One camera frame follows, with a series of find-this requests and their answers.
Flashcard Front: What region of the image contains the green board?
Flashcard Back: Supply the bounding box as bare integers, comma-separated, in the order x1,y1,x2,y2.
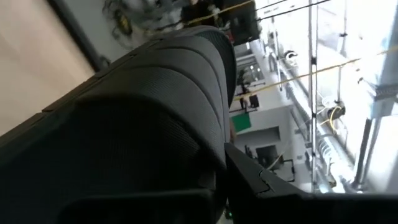
231,112,252,133

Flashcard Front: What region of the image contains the thin yellow hanging cable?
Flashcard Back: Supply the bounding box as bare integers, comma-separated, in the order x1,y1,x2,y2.
233,45,398,101

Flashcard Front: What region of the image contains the black slide sandal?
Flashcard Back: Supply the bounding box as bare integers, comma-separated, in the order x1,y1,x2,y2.
0,25,238,224

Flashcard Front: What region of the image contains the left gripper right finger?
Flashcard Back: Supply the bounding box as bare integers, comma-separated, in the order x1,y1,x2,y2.
223,142,398,224

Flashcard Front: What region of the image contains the black metal table frame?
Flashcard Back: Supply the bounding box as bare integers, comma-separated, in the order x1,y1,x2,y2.
46,0,108,73

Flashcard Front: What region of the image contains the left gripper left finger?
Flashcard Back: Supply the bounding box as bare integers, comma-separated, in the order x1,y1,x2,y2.
161,189,218,224

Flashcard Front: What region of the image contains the thick yellow cable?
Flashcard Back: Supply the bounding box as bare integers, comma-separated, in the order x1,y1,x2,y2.
183,0,256,27

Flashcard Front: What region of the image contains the green potted plant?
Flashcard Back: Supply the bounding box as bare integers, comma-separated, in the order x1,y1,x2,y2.
101,0,184,49

